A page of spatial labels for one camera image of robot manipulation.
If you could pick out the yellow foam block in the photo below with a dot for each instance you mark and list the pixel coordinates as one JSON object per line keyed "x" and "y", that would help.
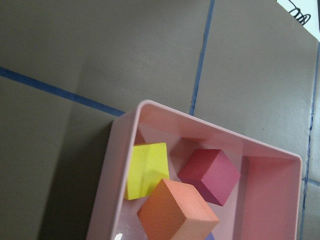
{"x": 148, "y": 166}

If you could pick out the red foam block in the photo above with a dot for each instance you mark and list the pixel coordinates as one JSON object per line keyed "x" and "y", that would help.
{"x": 212, "y": 173}

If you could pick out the orange foam block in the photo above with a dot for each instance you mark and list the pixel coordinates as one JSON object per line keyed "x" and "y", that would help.
{"x": 176, "y": 211}

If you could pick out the purple foam block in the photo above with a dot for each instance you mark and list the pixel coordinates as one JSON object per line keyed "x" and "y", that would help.
{"x": 209, "y": 236}

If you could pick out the pink plastic bin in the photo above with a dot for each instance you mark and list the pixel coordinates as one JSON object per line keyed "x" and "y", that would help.
{"x": 263, "y": 205}

